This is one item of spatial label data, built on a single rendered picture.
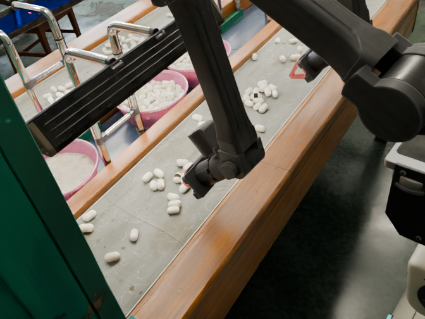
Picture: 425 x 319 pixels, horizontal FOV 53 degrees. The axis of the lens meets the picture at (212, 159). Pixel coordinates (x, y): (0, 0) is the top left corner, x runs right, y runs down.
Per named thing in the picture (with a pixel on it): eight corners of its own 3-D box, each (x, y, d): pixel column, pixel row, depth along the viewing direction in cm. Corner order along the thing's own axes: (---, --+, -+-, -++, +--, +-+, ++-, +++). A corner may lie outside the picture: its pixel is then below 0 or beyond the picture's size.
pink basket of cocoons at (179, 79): (200, 92, 161) (196, 69, 155) (181, 136, 142) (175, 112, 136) (134, 90, 168) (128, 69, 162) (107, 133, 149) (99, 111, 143)
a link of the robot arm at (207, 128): (238, 178, 82) (265, 151, 86) (202, 130, 80) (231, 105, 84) (210, 186, 92) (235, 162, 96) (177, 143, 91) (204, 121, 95)
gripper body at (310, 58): (295, 64, 118) (314, 52, 112) (310, 47, 124) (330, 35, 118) (308, 83, 119) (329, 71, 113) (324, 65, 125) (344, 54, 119)
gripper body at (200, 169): (179, 178, 96) (196, 170, 90) (205, 152, 102) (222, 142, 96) (198, 200, 97) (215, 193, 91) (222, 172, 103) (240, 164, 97)
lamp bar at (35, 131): (226, 22, 118) (222, -4, 113) (52, 159, 82) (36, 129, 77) (202, 18, 122) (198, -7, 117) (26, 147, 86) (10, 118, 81)
